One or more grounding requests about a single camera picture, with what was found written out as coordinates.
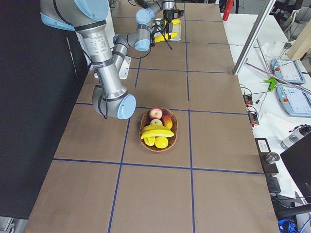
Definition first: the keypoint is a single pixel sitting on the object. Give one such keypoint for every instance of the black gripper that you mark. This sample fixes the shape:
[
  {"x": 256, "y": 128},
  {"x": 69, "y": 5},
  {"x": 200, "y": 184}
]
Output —
[
  {"x": 157, "y": 24},
  {"x": 167, "y": 13}
]

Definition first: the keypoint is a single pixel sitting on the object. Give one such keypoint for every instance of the yellow banana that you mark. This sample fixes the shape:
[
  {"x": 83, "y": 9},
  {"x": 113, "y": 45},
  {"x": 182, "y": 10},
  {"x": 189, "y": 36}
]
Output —
[
  {"x": 161, "y": 38},
  {"x": 152, "y": 127},
  {"x": 174, "y": 22},
  {"x": 156, "y": 133}
]

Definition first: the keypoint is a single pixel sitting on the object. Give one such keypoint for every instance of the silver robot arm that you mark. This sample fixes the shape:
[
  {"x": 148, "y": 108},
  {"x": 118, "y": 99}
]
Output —
[
  {"x": 152, "y": 7},
  {"x": 88, "y": 18}
]

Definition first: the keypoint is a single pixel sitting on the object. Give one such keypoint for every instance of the brown wicker basket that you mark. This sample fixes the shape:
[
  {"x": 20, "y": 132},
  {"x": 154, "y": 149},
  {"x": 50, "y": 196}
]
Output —
[{"x": 149, "y": 142}]

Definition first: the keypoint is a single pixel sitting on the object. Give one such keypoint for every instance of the white rectangular tray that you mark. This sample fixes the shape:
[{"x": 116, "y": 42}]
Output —
[{"x": 176, "y": 33}]

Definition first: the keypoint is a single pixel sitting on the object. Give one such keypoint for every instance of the red bottle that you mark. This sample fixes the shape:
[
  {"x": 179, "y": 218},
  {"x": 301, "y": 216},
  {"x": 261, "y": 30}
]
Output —
[{"x": 228, "y": 7}]

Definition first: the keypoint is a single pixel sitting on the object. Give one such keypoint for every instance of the pink red apple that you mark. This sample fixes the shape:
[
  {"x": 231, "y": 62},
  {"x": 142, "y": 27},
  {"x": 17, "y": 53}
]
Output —
[{"x": 155, "y": 113}]

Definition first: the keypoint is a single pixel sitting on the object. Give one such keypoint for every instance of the silver reacher grabber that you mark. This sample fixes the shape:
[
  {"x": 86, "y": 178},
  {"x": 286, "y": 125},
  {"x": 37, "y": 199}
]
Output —
[{"x": 263, "y": 56}]

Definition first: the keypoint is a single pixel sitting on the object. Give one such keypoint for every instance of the pale green apple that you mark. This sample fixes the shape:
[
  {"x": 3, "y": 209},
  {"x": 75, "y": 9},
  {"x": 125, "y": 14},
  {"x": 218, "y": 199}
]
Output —
[{"x": 156, "y": 122}]

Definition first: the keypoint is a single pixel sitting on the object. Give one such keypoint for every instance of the red yellow mango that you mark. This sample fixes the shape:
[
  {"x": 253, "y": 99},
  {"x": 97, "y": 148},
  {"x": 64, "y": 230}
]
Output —
[{"x": 167, "y": 121}]

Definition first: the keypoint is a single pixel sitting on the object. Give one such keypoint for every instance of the yellow lemon fruit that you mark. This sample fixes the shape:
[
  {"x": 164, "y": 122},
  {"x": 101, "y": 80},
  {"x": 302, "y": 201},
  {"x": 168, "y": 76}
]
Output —
[{"x": 161, "y": 142}]

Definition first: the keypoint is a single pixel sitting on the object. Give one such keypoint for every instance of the far teach pendant tablet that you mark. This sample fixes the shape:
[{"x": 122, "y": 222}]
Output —
[{"x": 287, "y": 69}]

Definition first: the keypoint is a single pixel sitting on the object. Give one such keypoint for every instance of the teach pendant tablet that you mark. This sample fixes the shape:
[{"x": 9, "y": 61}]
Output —
[
  {"x": 287, "y": 69},
  {"x": 295, "y": 102}
]

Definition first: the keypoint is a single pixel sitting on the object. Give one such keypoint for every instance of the near teach pendant tablet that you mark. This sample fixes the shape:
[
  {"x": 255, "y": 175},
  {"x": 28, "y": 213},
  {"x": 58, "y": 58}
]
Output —
[{"x": 295, "y": 102}]

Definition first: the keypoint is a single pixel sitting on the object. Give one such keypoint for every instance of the black box white label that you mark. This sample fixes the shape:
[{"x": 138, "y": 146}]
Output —
[{"x": 262, "y": 145}]

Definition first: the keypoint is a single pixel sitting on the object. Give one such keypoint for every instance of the silver metal cup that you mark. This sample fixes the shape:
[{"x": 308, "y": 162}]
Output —
[{"x": 272, "y": 158}]

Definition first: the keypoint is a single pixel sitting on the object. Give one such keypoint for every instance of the clear water bottle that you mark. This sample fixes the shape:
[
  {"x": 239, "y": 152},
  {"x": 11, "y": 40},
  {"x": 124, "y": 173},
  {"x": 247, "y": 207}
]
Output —
[{"x": 296, "y": 134}]

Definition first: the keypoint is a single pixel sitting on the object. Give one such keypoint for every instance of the black laptop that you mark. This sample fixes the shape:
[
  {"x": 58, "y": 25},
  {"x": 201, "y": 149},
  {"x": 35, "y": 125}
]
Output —
[{"x": 297, "y": 160}]

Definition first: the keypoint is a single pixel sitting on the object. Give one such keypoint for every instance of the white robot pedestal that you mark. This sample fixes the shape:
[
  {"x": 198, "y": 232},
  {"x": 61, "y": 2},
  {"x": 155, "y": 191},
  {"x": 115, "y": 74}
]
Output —
[{"x": 110, "y": 33}]

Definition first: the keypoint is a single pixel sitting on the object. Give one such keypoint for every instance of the aluminium frame post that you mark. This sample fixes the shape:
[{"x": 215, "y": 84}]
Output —
[{"x": 258, "y": 24}]

